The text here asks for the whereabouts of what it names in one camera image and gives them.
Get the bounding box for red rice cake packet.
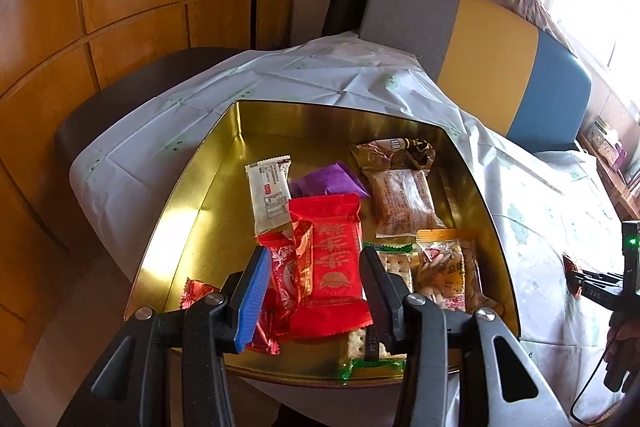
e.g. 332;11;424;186
288;193;372;341

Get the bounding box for brown cake snack packet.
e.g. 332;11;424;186
364;169;445;237

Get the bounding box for small red foil candy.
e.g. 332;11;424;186
562;254;582;298

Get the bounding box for person's right hand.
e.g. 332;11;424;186
604;319;639;376

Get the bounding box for cracker packet green ends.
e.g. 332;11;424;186
340;243;414;381

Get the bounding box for red foil candy in box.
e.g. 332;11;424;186
179;279;219;310

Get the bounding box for orange mixed nuts packet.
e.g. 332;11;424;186
413;229;502;313

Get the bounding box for red white candy wrapper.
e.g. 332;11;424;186
247;230;299;355

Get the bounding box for gold tin snack box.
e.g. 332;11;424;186
122;98;522;389

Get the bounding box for wooden side shelf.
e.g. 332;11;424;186
577;116;639;221

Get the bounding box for white snack packet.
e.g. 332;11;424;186
245;155;291;235

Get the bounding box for purple snack packet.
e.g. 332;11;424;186
288;161;369;198

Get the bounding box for gold brown snack packet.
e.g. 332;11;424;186
352;138;436;171

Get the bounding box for white green-patterned tablecloth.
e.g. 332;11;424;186
70;34;623;421

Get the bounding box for grey yellow blue sofa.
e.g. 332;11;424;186
358;0;591;153

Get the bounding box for dark chair seat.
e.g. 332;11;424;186
54;46;241;169

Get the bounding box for wooden cabinet panels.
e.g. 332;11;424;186
1;0;293;392

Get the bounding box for black cable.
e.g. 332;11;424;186
569;351;614;426

